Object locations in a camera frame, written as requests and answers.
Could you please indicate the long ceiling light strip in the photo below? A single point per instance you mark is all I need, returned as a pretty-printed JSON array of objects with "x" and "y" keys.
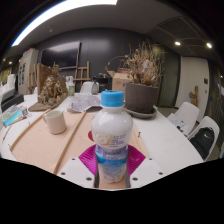
[{"x": 46, "y": 16}]

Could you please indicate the dry plant in grey pot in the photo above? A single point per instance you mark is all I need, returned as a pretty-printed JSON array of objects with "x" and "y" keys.
[{"x": 141, "y": 96}]

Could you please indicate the green-labelled spray bottle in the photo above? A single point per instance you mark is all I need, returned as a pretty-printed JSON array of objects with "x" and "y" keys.
[{"x": 71, "y": 89}]

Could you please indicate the white ceramic mug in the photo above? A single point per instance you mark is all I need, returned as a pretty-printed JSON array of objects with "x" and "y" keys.
[{"x": 56, "y": 122}]

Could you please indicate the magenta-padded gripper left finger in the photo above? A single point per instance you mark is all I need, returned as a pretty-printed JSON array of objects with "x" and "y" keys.
[{"x": 75, "y": 171}]

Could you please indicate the blue-capped plastic drink bottle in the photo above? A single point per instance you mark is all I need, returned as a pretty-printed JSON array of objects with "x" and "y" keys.
[{"x": 111, "y": 133}]

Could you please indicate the colourful painted picture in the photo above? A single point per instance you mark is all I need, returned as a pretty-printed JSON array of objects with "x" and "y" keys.
[{"x": 13, "y": 116}]

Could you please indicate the brown cardboard box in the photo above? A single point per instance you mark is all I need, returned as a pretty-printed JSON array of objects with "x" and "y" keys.
[{"x": 119, "y": 82}]

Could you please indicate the flat round red coaster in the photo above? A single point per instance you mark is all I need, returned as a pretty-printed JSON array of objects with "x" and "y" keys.
[{"x": 90, "y": 136}]

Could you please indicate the wooden easel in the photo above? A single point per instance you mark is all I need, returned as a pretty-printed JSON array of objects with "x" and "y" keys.
[{"x": 82, "y": 75}]

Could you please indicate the white cabinet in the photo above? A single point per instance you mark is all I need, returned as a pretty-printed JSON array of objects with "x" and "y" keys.
[{"x": 28, "y": 70}]

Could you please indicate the white chair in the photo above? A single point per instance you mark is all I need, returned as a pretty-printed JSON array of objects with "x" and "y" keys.
[
  {"x": 215, "y": 128},
  {"x": 188, "y": 113},
  {"x": 85, "y": 88}
]

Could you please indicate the wooden figure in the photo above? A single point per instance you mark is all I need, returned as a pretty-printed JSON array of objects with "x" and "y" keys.
[{"x": 194, "y": 96}]

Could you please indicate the grey round plant saucer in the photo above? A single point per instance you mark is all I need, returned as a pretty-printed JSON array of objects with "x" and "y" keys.
[{"x": 143, "y": 115}]

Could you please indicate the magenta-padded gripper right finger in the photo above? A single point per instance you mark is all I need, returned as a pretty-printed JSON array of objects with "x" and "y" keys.
[{"x": 146, "y": 171}]

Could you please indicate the black flat boxes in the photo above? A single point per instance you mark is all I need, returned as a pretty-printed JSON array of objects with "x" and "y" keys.
[{"x": 11, "y": 100}]

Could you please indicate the golden sculpture on wooden base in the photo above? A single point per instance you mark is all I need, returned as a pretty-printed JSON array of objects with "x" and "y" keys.
[{"x": 51, "y": 90}]

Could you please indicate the black wall screen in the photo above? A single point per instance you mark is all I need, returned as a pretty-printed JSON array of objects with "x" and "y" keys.
[{"x": 60, "y": 55}]

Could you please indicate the black backpack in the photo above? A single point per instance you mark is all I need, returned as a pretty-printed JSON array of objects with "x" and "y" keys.
[{"x": 201, "y": 143}]

